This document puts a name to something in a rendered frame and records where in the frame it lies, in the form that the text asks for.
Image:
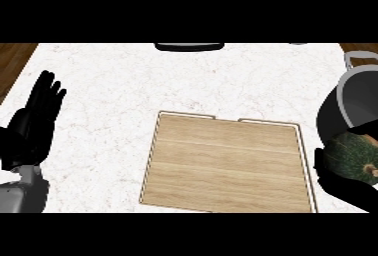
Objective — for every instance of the grey pot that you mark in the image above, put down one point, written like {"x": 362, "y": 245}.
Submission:
{"x": 362, "y": 96}

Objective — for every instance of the wooden tray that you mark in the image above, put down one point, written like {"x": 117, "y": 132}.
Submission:
{"x": 229, "y": 166}

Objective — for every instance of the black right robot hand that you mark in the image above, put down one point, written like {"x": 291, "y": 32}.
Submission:
{"x": 352, "y": 196}

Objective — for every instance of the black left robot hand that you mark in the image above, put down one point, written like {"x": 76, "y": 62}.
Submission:
{"x": 30, "y": 133}

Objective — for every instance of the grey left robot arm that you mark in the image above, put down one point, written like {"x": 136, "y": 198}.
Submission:
{"x": 20, "y": 195}

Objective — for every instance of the dark green squash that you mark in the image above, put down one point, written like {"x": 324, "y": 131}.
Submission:
{"x": 352, "y": 156}

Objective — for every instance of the black appliance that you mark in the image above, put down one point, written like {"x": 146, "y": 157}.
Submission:
{"x": 189, "y": 46}

